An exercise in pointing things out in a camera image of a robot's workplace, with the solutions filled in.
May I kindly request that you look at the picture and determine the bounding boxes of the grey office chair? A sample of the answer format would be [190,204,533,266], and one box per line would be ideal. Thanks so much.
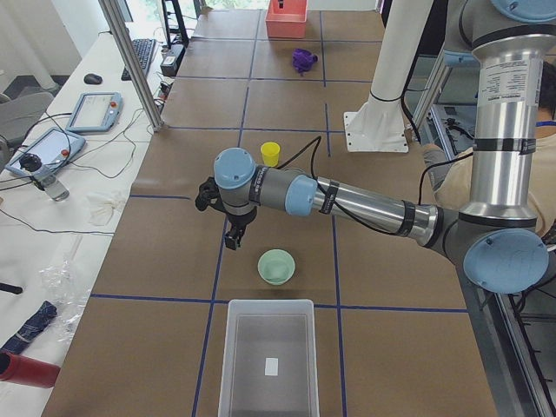
[1,92,54,148]

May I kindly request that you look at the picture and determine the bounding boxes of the pink plastic bin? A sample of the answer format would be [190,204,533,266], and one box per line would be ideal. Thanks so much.
[265,0,308,39]

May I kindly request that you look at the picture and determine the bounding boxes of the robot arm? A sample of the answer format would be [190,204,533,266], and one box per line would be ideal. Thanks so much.
[195,1,555,294]

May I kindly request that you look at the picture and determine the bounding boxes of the folded blue umbrella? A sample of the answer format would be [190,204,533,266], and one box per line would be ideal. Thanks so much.
[1,301,57,354]

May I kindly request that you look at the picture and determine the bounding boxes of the clear plastic wrap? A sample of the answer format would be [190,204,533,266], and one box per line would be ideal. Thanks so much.
[39,260,92,344]

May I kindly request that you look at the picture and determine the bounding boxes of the black computer mouse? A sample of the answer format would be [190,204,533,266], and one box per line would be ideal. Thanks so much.
[83,73,103,85]

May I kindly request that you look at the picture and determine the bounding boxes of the aluminium frame post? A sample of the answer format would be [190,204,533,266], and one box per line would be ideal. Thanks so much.
[98,0,164,132]

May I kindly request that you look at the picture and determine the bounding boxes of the mint green bowl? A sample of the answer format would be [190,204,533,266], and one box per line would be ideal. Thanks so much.
[257,248,295,286]

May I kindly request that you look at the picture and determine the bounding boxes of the black power box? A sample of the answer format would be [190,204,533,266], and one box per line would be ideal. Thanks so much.
[160,44,186,77]

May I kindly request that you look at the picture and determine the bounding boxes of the person in beige shirt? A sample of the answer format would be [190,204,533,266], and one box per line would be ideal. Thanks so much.
[420,60,556,238]

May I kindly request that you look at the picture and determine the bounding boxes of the near teach pendant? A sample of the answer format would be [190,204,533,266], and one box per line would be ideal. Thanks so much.
[5,128,86,177]

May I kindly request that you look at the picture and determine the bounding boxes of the black keyboard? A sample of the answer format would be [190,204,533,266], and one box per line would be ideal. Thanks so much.
[132,38,157,76]

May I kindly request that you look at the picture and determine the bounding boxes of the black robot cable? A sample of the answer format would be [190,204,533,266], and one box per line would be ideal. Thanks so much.
[277,135,323,170]

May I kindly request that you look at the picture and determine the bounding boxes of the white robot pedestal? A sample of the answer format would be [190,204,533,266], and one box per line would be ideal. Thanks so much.
[344,0,434,153]

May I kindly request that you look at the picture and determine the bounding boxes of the clear plastic storage box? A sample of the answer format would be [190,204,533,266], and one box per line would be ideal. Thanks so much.
[218,299,320,416]

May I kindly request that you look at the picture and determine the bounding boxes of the yellow plastic cup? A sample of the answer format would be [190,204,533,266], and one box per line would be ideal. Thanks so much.
[260,142,281,168]

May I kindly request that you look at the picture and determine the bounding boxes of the red metal bottle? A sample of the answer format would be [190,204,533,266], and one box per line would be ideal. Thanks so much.
[1,351,61,388]

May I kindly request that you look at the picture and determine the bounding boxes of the teach pendant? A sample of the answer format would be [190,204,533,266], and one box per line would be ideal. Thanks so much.
[66,92,122,134]
[5,128,86,177]

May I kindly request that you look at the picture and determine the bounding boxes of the far teach pendant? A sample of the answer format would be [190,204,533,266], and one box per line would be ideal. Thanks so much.
[66,92,122,134]

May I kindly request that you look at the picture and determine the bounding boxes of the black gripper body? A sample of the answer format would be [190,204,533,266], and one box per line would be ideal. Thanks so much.
[227,210,256,237]

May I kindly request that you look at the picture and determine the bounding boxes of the purple crumpled cloth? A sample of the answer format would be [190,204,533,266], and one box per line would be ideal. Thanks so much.
[292,48,319,76]

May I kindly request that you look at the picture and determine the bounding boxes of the clear water bottle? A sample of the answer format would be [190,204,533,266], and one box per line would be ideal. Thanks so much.
[19,153,70,202]

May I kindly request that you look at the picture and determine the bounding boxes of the white crumpled tissue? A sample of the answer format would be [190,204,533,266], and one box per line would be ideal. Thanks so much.
[87,191,126,226]

